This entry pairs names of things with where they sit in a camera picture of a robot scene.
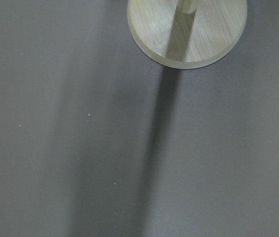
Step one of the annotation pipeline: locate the wooden mug tree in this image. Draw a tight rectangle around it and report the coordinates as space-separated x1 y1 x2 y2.
127 0 248 69

